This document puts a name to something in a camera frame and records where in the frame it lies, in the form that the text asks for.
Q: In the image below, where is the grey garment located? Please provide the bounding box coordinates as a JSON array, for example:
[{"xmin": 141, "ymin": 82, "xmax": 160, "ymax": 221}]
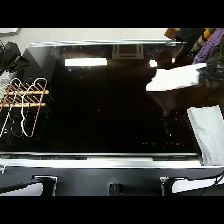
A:
[{"xmin": 186, "ymin": 105, "xmax": 224, "ymax": 167}]

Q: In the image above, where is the white garment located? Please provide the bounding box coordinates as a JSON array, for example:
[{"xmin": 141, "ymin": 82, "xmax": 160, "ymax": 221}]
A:
[{"xmin": 145, "ymin": 62, "xmax": 208, "ymax": 93}]

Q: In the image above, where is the brown garment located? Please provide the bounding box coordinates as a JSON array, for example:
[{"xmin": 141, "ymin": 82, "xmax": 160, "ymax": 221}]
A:
[{"xmin": 163, "ymin": 27, "xmax": 183, "ymax": 42}]

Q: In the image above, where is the silver frame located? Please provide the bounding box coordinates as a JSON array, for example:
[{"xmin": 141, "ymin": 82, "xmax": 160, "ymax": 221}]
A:
[{"xmin": 0, "ymin": 151, "xmax": 224, "ymax": 197}]

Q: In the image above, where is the black garment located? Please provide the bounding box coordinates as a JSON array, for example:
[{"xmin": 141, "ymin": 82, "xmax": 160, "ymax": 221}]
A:
[{"xmin": 175, "ymin": 27, "xmax": 206, "ymax": 58}]

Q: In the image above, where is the brown clothes hanger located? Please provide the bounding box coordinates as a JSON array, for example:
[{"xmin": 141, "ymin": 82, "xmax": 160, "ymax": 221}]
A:
[
  {"xmin": 0, "ymin": 96, "xmax": 52, "ymax": 115},
  {"xmin": 4, "ymin": 81, "xmax": 54, "ymax": 102}
]

